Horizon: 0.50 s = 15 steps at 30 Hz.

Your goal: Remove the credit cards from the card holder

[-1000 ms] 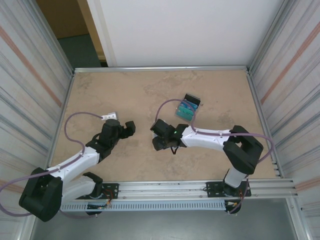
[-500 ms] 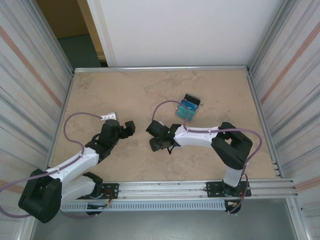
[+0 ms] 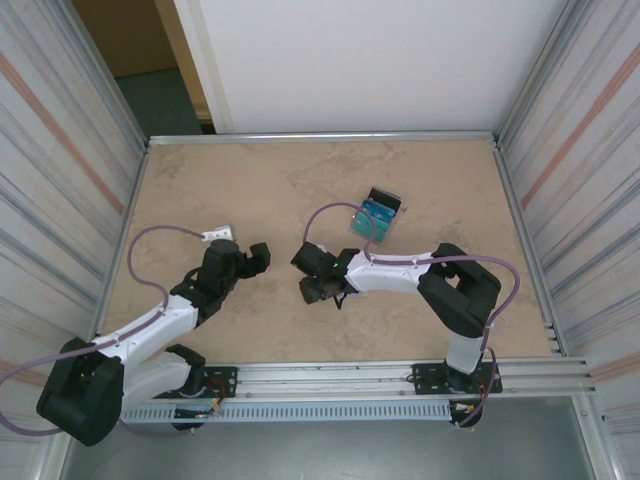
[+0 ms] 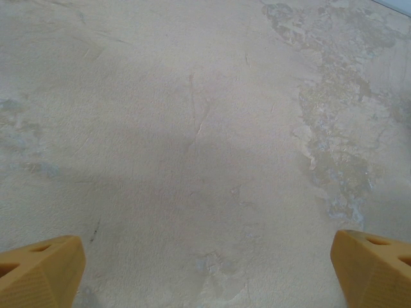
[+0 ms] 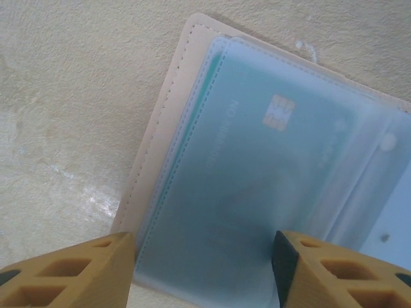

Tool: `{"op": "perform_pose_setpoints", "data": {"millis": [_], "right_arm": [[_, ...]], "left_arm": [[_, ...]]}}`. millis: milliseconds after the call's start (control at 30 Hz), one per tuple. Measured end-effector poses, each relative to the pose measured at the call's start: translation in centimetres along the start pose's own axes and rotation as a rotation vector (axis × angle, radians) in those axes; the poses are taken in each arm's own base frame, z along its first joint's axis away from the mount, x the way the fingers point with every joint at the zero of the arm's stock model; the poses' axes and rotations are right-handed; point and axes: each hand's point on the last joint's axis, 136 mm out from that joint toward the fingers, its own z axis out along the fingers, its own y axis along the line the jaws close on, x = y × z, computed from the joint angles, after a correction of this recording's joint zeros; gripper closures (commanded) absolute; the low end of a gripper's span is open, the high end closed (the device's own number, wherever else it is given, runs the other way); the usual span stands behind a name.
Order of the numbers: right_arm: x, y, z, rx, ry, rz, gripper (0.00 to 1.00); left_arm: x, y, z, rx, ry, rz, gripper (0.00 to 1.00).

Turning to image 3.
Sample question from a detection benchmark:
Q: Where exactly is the aluminium frame post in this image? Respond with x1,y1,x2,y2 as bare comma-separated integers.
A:
499,0,589,144
52,0,150,151

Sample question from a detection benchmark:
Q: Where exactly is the blue card with white print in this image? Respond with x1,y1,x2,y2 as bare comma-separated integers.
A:
363,198,397,224

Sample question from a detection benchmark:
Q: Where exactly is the wide aluminium mounting rail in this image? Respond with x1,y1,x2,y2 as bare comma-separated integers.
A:
124,357,599,401

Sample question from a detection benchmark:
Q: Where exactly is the brown door panel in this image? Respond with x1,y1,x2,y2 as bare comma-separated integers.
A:
72,0,201,79

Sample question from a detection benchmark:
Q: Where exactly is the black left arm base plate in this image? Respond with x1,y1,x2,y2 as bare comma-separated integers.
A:
199,365,239,401

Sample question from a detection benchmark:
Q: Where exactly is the aluminium table edge rail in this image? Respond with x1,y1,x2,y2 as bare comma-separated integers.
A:
492,139,569,357
91,142,151,351
147,130,501,149

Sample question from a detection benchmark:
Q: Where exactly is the teal VIP card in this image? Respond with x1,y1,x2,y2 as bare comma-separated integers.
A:
349,214,392,245

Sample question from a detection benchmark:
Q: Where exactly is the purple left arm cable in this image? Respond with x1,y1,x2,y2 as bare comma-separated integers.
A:
0,224,206,437

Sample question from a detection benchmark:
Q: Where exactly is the grey slotted cable duct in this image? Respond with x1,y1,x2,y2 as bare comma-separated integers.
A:
122,402,454,424

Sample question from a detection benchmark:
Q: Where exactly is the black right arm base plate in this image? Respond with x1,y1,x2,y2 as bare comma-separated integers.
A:
412,362,504,396

